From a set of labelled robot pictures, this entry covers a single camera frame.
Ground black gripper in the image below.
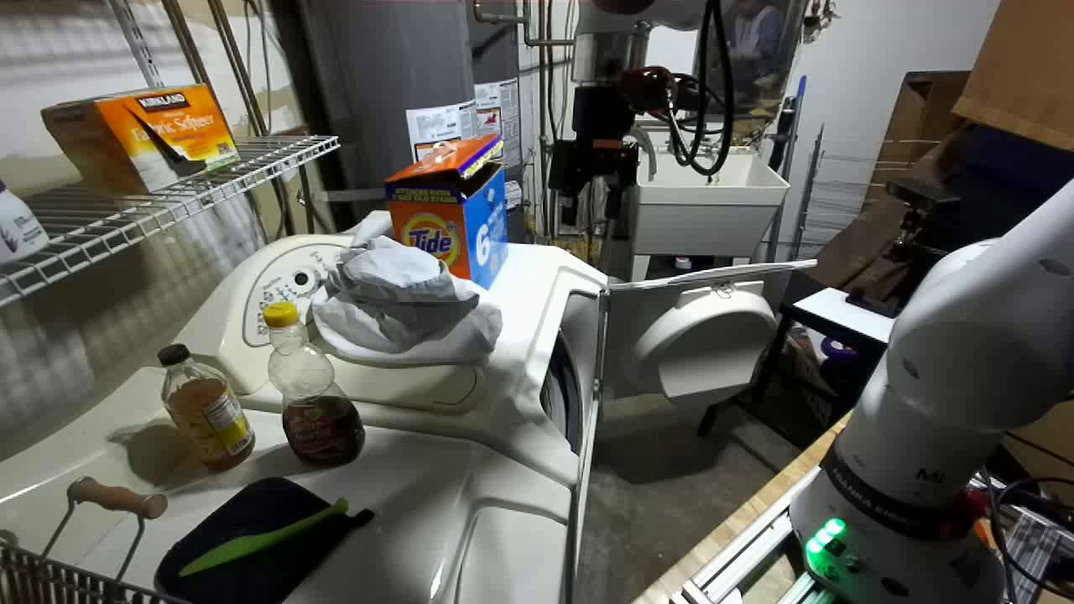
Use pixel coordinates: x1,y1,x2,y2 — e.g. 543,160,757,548
556,80,644,208

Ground white washing machine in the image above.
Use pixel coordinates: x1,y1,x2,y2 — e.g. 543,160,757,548
178,208,613,486

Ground white washing machine door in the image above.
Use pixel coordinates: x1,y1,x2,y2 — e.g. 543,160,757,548
601,257,820,407

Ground metal water pipes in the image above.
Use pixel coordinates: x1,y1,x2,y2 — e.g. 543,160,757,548
465,0,616,245

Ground white paper label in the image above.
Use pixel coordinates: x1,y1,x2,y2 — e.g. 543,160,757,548
472,78,525,170
402,98,483,166

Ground white utility sink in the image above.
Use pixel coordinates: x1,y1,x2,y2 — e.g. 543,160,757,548
628,143,794,264

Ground dark cluttered window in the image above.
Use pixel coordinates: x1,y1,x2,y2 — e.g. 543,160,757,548
716,0,812,115

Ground orange Tide detergent box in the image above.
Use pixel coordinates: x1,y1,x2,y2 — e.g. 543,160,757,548
384,129,514,292

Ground blue tipped pole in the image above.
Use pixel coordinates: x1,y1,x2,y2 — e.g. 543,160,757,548
782,70,812,170

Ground grey water heater tank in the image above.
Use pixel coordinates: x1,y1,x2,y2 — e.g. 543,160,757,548
298,0,480,199

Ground white topped black stand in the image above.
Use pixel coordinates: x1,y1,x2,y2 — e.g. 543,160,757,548
698,280,899,442

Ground brown cardboard box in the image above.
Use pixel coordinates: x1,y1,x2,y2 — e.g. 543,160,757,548
878,66,973,170

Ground dark syrup bottle yellow cap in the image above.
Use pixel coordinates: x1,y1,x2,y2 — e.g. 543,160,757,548
257,299,369,468

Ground large brown cardboard sheet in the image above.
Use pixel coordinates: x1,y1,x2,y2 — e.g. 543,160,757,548
951,0,1074,159

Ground orange Kirkland cardboard box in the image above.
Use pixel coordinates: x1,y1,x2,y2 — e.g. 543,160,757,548
39,80,245,193

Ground amber vinegar bottle black cap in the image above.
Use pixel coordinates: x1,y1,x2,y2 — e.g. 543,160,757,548
153,341,257,472

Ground black pot holder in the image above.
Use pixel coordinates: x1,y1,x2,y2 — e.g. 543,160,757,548
150,472,378,604

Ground green plastic utensil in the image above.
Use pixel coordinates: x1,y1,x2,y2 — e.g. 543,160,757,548
175,495,352,581

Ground white plastic jug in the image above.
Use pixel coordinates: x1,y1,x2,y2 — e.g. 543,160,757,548
0,176,54,264

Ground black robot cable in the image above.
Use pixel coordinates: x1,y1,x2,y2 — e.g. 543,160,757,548
657,0,737,181

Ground white wire shelf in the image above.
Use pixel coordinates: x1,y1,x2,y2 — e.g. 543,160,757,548
0,129,346,313

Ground aluminium frame rail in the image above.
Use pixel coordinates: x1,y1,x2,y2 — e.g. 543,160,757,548
686,505,827,604

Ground wire basket wooden handle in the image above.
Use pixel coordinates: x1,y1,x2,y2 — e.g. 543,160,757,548
0,472,171,604

